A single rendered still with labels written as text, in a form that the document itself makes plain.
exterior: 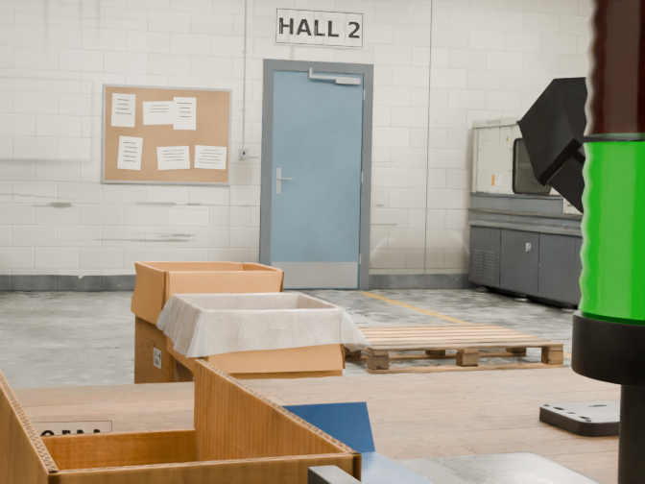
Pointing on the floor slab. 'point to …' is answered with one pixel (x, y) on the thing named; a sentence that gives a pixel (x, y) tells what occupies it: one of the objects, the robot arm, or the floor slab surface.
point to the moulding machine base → (525, 250)
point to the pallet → (380, 336)
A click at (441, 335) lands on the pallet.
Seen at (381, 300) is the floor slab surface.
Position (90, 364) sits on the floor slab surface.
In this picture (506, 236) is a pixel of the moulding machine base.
